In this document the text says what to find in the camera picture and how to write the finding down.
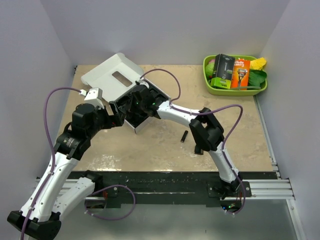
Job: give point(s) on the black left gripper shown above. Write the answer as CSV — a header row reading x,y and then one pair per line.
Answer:
x,y
117,119

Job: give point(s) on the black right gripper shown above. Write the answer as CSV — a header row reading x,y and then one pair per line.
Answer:
x,y
130,108

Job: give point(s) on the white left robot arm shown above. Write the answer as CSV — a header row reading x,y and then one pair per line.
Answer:
x,y
41,216

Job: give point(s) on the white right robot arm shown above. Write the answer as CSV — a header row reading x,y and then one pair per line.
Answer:
x,y
206,130

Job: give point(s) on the white clipper kit box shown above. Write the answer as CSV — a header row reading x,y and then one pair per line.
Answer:
x,y
117,77

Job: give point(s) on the black cylindrical battery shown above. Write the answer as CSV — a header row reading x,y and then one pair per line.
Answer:
x,y
184,136

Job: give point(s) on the black comb attachment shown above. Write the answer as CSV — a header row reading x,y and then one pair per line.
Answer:
x,y
198,150

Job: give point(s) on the black razor box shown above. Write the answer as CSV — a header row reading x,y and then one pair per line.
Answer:
x,y
222,71

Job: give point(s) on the green plastic basket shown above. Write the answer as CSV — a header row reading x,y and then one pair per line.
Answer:
x,y
208,66

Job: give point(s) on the orange razor package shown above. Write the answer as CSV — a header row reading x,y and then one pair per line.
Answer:
x,y
240,75

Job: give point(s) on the green leaf item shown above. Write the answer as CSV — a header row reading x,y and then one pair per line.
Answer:
x,y
256,77

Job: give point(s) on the yellow cloth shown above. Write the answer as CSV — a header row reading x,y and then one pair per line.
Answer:
x,y
258,64

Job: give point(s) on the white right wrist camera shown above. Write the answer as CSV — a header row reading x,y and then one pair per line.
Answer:
x,y
143,82

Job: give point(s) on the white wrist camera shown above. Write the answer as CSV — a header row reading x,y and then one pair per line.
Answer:
x,y
94,97
143,82

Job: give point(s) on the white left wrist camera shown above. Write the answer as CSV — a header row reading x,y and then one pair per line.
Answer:
x,y
94,97

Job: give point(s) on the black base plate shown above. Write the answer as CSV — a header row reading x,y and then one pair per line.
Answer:
x,y
158,188

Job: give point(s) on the aluminium rail frame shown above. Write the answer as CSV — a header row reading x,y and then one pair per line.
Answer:
x,y
271,189

